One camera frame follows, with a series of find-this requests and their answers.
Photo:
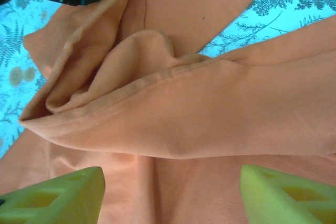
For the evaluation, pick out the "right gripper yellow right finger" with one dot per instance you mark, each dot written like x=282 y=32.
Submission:
x=283 y=203

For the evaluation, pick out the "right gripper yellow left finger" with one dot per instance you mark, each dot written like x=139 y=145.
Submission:
x=52 y=200

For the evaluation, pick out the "orange trousers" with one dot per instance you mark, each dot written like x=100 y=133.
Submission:
x=197 y=108

